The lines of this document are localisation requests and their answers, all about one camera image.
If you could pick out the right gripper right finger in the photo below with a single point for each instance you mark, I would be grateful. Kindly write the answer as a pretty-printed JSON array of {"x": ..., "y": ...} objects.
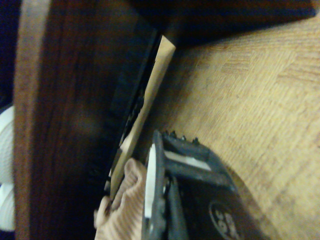
[{"x": 190, "y": 172}]

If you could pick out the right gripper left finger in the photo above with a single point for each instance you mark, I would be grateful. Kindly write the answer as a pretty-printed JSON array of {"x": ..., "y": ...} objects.
[{"x": 156, "y": 220}]

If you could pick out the white shoe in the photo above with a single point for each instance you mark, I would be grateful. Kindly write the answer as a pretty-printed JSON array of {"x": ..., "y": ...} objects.
[{"x": 6, "y": 145}]

